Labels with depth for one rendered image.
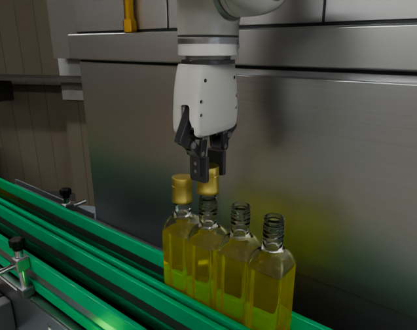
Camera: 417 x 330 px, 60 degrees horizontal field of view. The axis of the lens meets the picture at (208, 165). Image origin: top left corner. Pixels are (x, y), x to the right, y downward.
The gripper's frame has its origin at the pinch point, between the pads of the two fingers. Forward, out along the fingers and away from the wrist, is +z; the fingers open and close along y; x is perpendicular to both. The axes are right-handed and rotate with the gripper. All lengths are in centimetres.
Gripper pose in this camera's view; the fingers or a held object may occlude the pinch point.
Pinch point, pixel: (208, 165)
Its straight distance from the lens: 55.3
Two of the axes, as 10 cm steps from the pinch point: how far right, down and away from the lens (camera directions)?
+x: 7.9, 1.9, -5.9
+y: -6.2, 2.4, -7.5
